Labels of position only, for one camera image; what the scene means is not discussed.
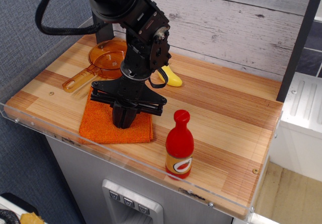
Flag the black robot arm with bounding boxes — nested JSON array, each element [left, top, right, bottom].
[[90, 0, 171, 129]]

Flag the orange cloth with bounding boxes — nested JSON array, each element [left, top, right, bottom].
[[79, 90, 153, 144]]

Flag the grey toy fridge cabinet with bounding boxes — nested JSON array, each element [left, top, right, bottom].
[[47, 137, 233, 223]]

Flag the grey dispenser panel with buttons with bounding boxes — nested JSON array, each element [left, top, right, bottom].
[[102, 179, 164, 223]]

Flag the red hot sauce bottle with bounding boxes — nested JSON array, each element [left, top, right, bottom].
[[165, 109, 194, 179]]

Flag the dark frame post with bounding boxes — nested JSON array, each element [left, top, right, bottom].
[[92, 10, 114, 44], [276, 0, 321, 103]]

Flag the dark right frame post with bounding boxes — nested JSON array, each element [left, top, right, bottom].
[[276, 0, 321, 103]]

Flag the yellow object bottom left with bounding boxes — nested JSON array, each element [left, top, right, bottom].
[[20, 212, 45, 224]]

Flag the orange transparent toy pan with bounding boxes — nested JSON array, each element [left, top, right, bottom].
[[62, 39, 127, 93]]

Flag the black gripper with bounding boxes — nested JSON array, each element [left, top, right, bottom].
[[91, 76, 167, 129]]

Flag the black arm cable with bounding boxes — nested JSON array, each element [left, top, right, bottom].
[[34, 0, 170, 89]]

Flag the white toy sink unit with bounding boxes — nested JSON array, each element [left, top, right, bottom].
[[269, 73, 321, 181]]

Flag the yellow toy banana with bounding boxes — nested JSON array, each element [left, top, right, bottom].
[[161, 65, 183, 87]]

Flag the dark left frame post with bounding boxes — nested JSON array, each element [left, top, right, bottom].
[[92, 10, 114, 44]]

